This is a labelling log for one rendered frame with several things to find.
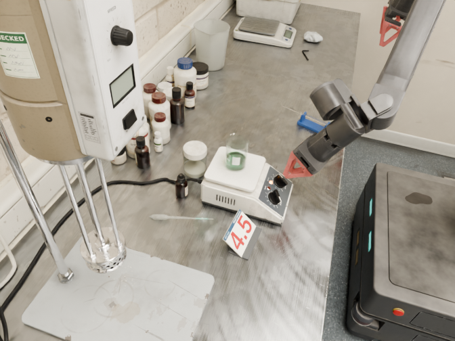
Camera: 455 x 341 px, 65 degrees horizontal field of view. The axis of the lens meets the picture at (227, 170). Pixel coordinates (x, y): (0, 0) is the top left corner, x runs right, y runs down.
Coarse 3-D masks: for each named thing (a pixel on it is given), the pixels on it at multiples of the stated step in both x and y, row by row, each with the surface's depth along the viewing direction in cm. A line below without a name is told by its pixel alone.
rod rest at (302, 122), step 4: (304, 112) 111; (304, 116) 111; (300, 120) 111; (304, 120) 112; (308, 120) 112; (300, 124) 112; (304, 124) 111; (308, 124) 111; (312, 124) 111; (316, 124) 111; (308, 128) 111; (312, 128) 110; (316, 128) 110; (320, 128) 110; (316, 132) 110
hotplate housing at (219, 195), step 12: (264, 168) 86; (204, 180) 82; (264, 180) 84; (204, 192) 83; (216, 192) 81; (228, 192) 80; (240, 192) 80; (252, 192) 80; (216, 204) 84; (228, 204) 83; (240, 204) 81; (252, 204) 80; (264, 204) 80; (252, 216) 83; (264, 216) 82; (276, 216) 80
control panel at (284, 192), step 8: (272, 168) 88; (272, 176) 86; (264, 184) 83; (272, 184) 85; (288, 184) 88; (264, 192) 82; (280, 192) 85; (288, 192) 86; (264, 200) 80; (272, 208) 80; (280, 208) 82
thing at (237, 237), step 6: (240, 216) 80; (240, 222) 79; (246, 222) 80; (234, 228) 77; (240, 228) 78; (246, 228) 79; (252, 228) 81; (234, 234) 76; (240, 234) 78; (246, 234) 79; (228, 240) 75; (234, 240) 76; (240, 240) 77; (246, 240) 78; (234, 246) 75; (240, 246) 76; (240, 252) 76
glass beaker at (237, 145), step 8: (232, 136) 81; (240, 136) 81; (232, 144) 82; (240, 144) 82; (248, 144) 79; (232, 152) 78; (240, 152) 78; (232, 160) 80; (240, 160) 80; (232, 168) 81; (240, 168) 81
